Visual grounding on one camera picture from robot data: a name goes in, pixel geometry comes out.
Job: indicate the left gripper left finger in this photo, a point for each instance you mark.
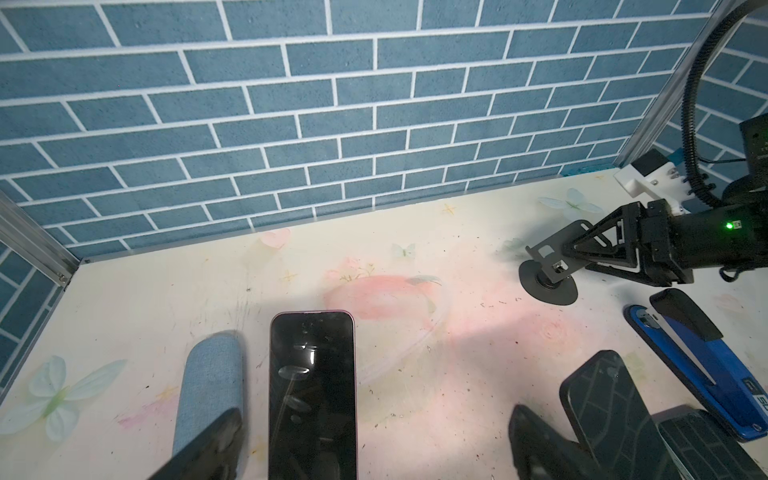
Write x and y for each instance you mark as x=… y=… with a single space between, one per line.
x=212 y=454

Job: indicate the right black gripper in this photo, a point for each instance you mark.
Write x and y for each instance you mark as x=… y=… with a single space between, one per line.
x=732 y=238

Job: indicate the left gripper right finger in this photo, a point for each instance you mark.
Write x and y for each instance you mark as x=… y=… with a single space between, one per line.
x=540 y=452

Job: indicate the blue fabric cylinder speaker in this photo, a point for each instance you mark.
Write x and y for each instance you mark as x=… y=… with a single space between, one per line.
x=212 y=383

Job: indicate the black phone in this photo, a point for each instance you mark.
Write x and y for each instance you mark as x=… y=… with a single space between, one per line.
x=312 y=396
x=702 y=449
x=611 y=421

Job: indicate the blue black stapler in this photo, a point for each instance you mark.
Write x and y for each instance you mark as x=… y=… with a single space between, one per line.
x=689 y=343

